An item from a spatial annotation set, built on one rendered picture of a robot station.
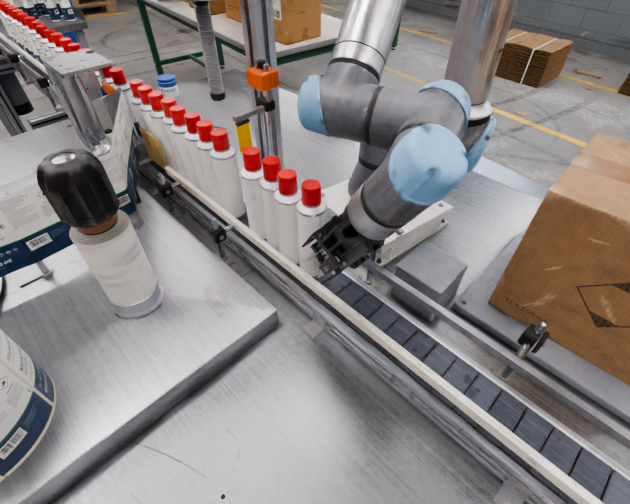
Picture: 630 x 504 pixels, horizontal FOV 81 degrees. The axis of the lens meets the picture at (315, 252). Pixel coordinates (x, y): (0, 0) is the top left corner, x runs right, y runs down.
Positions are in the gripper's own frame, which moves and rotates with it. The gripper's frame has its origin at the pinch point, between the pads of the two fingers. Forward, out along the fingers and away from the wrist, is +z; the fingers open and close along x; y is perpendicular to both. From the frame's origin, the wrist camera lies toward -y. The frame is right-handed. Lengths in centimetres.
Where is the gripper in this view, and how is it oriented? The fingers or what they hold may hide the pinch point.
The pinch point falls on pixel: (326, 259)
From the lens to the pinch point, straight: 69.1
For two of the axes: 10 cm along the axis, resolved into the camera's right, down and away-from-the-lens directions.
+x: 6.1, 7.9, -0.9
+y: -7.1, 4.9, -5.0
